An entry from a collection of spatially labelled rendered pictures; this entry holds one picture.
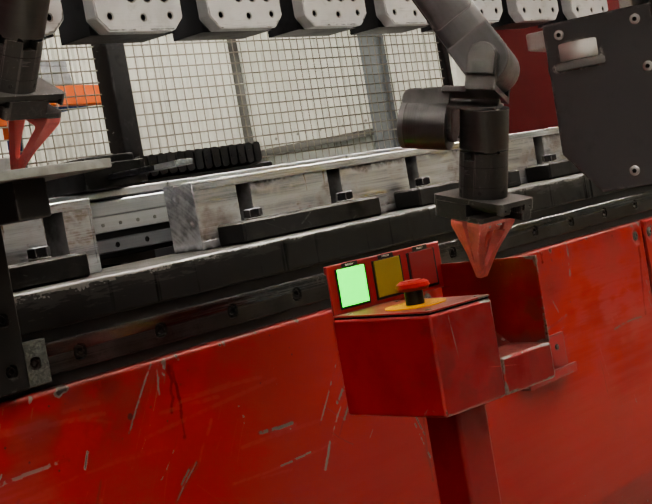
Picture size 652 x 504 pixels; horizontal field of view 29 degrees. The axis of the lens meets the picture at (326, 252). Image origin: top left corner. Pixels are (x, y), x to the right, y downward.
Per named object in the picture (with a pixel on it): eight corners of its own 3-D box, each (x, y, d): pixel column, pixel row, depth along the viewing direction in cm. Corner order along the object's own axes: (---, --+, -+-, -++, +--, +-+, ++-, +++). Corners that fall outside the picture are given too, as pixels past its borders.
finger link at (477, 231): (469, 264, 156) (470, 190, 154) (515, 275, 151) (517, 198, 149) (433, 275, 151) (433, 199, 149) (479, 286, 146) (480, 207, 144)
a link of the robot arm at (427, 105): (497, 40, 142) (513, 58, 150) (400, 38, 146) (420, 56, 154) (487, 144, 141) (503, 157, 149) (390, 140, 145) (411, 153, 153)
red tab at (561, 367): (531, 391, 203) (524, 348, 203) (520, 391, 204) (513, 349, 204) (577, 370, 214) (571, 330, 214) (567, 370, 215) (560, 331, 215)
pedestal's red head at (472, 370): (447, 418, 137) (419, 257, 136) (347, 415, 149) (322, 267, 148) (557, 377, 151) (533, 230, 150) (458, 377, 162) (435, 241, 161)
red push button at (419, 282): (417, 312, 143) (412, 281, 142) (392, 314, 145) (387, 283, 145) (440, 306, 145) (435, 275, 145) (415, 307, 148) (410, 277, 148)
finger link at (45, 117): (-44, 164, 131) (-32, 78, 127) (14, 158, 136) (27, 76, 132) (-6, 190, 127) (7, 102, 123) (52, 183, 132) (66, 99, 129)
